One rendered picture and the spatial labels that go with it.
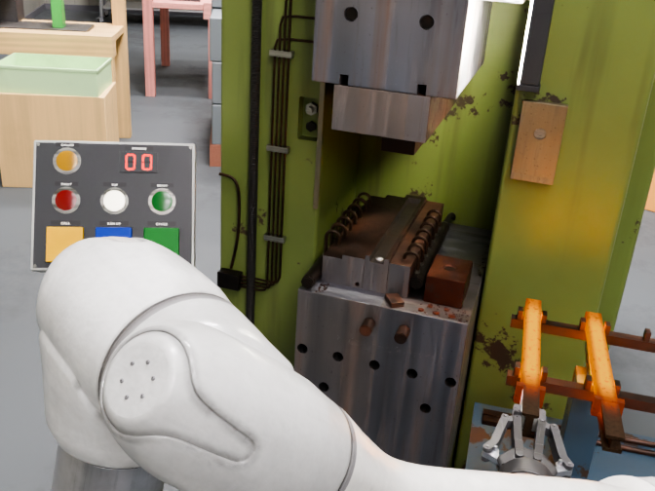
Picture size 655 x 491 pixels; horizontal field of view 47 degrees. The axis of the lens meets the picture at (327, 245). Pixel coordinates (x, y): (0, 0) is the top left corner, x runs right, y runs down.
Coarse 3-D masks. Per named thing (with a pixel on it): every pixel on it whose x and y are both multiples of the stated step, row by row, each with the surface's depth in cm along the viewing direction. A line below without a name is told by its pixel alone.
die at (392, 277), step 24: (384, 216) 191; (336, 240) 178; (360, 240) 176; (408, 240) 178; (336, 264) 170; (360, 264) 168; (384, 264) 166; (408, 264) 166; (384, 288) 168; (408, 288) 168
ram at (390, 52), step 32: (320, 0) 149; (352, 0) 147; (384, 0) 145; (416, 0) 143; (448, 0) 141; (480, 0) 155; (512, 0) 156; (320, 32) 151; (352, 32) 149; (384, 32) 147; (416, 32) 145; (448, 32) 143; (480, 32) 165; (320, 64) 153; (352, 64) 151; (384, 64) 149; (416, 64) 147; (448, 64) 146; (480, 64) 177; (448, 96) 148
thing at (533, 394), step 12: (528, 300) 154; (540, 300) 154; (528, 312) 149; (540, 312) 149; (528, 324) 144; (540, 324) 145; (528, 336) 140; (540, 336) 141; (528, 348) 137; (540, 348) 137; (528, 360) 133; (528, 372) 129; (528, 384) 125; (516, 396) 125; (528, 396) 121; (540, 396) 124; (528, 408) 118; (528, 420) 117; (528, 432) 118
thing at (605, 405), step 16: (592, 320) 148; (592, 336) 142; (592, 352) 137; (592, 368) 134; (608, 368) 132; (608, 384) 128; (608, 400) 122; (624, 400) 123; (608, 416) 119; (608, 432) 115; (608, 448) 115
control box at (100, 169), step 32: (96, 160) 163; (128, 160) 164; (160, 160) 165; (192, 160) 166; (32, 192) 161; (96, 192) 162; (128, 192) 163; (192, 192) 165; (32, 224) 160; (64, 224) 161; (96, 224) 162; (128, 224) 163; (160, 224) 164; (192, 224) 165; (32, 256) 160; (192, 256) 164
